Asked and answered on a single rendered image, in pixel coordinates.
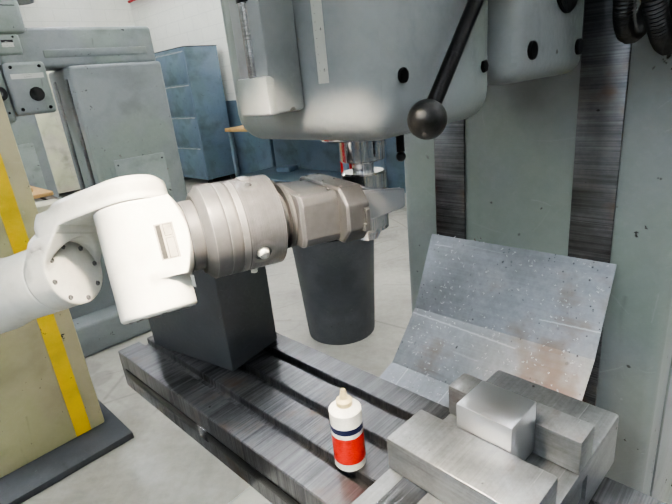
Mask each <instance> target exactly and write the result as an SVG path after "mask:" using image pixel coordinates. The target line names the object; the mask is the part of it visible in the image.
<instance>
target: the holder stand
mask: <svg viewBox="0 0 672 504"><path fill-rule="evenodd" d="M257 270H258V272H257V273H251V270H248V271H244V272H240V273H236V274H232V275H228V276H224V277H221V278H217V279H216V278H214V277H212V276H210V275H209V274H207V273H205V272H204V270H203V269H202V270H198V271H193V273H192V274H191V275H190V276H191V280H192V284H193V287H194V291H195V295H196V299H197V303H196V305H193V306H191V308H188V309H187V308H186V309H183V310H182V309H180V311H178V312H175V311H173V312H169V313H167V314H165V315H160V317H157V318H156V317H151V318H148V319H149V323H150V327H151V331H152V335H153V339H154V342H155V344H156V345H159V346H162V347H165V348H167V349H170V350H173V351H176V352H179V353H182V354H185V355H188V356H190V357H193V358H196V359H199V360H202V361H205V362H208V363H211V364H213V365H216V366H219V367H222V368H225V369H228V370H231V371H234V370H236V369H237V368H238V367H240V366H241V365H243V364H244V363H245V362H247V361H248V360H249V359H251V358H252V357H254V356H255V355H256V354H258V353H259V352H260V351H262V350H263V349H264V348H266V347H267V346H269V345H270V344H271V343H273V342H274V341H275V340H276V339H277V336H276V330H275V323H274V317H273V311H272V304H271V298H270V292H269V286H268V279H267V273H266V267H265V266H263V267H260V268H258V269H257Z"/></svg>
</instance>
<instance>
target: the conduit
mask: <svg viewBox="0 0 672 504"><path fill-rule="evenodd" d="M640 1H641V5H640V7H639V8H638V10H637V11H636V9H637V7H636V6H637V3H636V2H637V0H613V4H612V5H613V8H612V9H613V11H612V12H613V14H612V16H613V27H614V32H615V35H616V38H617V40H618V41H620V42H622V43H624V44H631V43H635V42H637V41H638V40H640V39H641V38H642V37H643V36H644V35H645V34H646V33H647V35H648V39H649V42H650V44H651V46H652V48H653V49H654V50H655V52H657V53H658V54H660V55H662V56H664V55H672V0H669V2H670V3H669V7H668V0H640ZM636 12H637V13H636Z"/></svg>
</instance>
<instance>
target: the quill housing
mask: <svg viewBox="0 0 672 504"><path fill-rule="evenodd" d="M467 2H468V0H292V4H293V13H294V21H295V30H296V38H297V47H298V56H299V64H300V73H301V82H302V90H303V99H304V108H303V109H302V110H300V111H294V112H288V113H281V114H276V115H266V116H243V115H242V111H241V105H240V98H239V92H238V86H237V80H239V79H240V73H239V67H238V61H237V54H236V48H235V41H234V35H233V29H232V22H231V16H230V9H229V3H228V0H220V3H221V9H222V15H223V21H224V28H225V34H226V40H227V46H228V52H229V59H230V65H231V71H232V77H233V84H234V90H235V96H236V102H237V108H238V115H239V118H240V121H241V124H242V125H243V127H244V128H245V129H246V130H247V131H248V132H249V133H250V134H251V135H253V136H255V137H257V138H261V139H286V140H351V141H378V140H383V139H388V138H392V137H396V136H400V135H404V134H408V133H411V132H410V130H409V128H408V124H407V117H408V113H409V111H410V109H411V107H412V106H413V105H414V104H415V103H417V102H418V101H420V100H423V99H427V98H428V96H429V93H430V91H431V88H432V86H433V84H434V81H435V79H436V76H437V74H438V71H439V69H440V67H441V64H442V62H443V59H444V57H445V55H446V52H447V50H448V47H449V45H450V43H451V40H452V38H453V35H454V33H455V30H456V28H457V26H458V23H459V21H460V18H461V16H462V14H463V11H464V9H465V6H466V4H467ZM487 32H488V0H484V2H483V4H482V7H481V9H480V12H479V14H478V17H477V19H476V22H475V24H474V27H473V29H472V31H471V34H470V36H469V39H468V41H467V44H466V46H465V49H464V51H463V54H462V56H461V58H460V61H459V63H458V66H457V68H456V71H455V73H454V76H453V78H452V81H451V83H450V86H449V88H448V90H447V93H446V95H445V98H444V100H443V103H442V105H443V107H444V108H445V110H446V112H447V124H448V123H452V122H456V121H460V120H464V119H467V118H469V117H470V116H472V115H474V114H475V113H477V112H478V111H479V109H480V108H481V107H482V105H483V103H484V101H485V99H486V93H487V71H488V66H489V64H488V61H487Z"/></svg>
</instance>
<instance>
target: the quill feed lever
mask: <svg viewBox="0 0 672 504"><path fill-rule="evenodd" d="M483 2H484V0H468V2H467V4H466V6H465V9H464V11H463V14H462V16H461V18H460V21H459V23H458V26H457V28H456V30H455V33H454V35H453V38H452V40H451V43H450V45H449V47H448V50H447V52H446V55H445V57H444V59H443V62H442V64H441V67H440V69H439V71H438V74H437V76H436V79H435V81H434V84H433V86H432V88H431V91H430V93H429V96H428V98H427V99H423V100H420V101H418V102H417V103H415V104H414V105H413V106H412V107H411V109H410V111H409V113H408V117H407V124H408V128H409V130H410V132H411V133H412V134H413V135H414V136H415V137H417V138H419V139H423V140H430V139H434V138H436V137H437V136H439V135H440V134H441V133H442V132H443V131H444V129H445V127H446V124H447V112H446V110H445V108H444V107H443V105H442V103H443V100H444V98H445V95H446V93H447V90H448V88H449V86H450V83H451V81H452V78H453V76H454V73H455V71H456V68H457V66H458V63H459V61H460V58H461V56H462V54H463V51H464V49H465V46H466V44H467V41H468V39H469V36H470V34H471V31H472V29H473V27H474V24H475V22H476V19H477V17H478V14H479V12H480V9H481V7H482V4H483Z"/></svg>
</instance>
